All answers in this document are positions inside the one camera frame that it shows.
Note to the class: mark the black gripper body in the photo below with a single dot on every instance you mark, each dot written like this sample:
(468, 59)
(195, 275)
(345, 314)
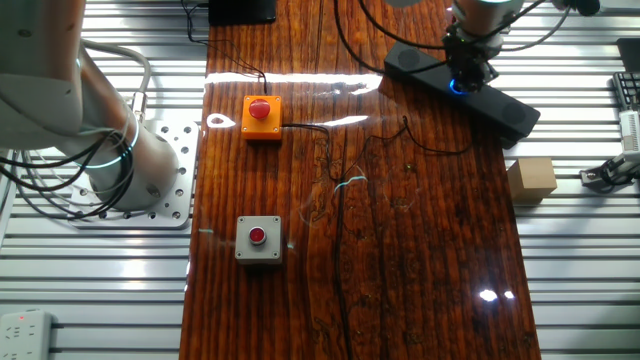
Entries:
(470, 52)

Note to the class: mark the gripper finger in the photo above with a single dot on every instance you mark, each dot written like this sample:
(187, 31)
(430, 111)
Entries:
(461, 80)
(477, 82)

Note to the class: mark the blue-lit speaker knob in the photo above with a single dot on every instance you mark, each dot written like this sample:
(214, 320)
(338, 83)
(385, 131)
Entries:
(454, 91)

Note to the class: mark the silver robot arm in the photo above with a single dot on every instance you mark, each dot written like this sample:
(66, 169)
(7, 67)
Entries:
(40, 75)

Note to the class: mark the black speaker bar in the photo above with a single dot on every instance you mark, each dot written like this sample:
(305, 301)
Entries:
(500, 107)

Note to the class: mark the small wooden block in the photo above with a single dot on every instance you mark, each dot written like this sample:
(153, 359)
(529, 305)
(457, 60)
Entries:
(531, 179)

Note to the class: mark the black keyboard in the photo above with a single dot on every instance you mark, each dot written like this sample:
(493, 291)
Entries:
(627, 90)

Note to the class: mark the dark flat panel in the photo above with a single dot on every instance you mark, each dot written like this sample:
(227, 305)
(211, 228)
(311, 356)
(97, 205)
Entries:
(629, 52)

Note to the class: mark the black clamp tool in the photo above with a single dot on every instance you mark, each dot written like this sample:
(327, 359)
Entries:
(607, 172)

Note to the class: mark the brown wooden board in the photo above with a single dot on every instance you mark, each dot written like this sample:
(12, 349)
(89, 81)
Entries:
(425, 250)

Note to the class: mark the orange emergency stop button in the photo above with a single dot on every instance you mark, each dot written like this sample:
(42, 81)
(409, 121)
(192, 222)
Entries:
(261, 117)

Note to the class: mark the grey box red button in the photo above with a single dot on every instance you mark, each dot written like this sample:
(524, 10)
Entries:
(258, 240)

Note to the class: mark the white power strip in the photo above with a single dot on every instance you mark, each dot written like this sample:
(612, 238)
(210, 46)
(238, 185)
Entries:
(22, 335)

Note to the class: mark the silver finned camera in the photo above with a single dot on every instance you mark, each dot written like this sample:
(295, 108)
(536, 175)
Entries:
(631, 131)

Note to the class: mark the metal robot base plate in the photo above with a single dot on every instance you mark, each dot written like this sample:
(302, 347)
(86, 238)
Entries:
(177, 150)

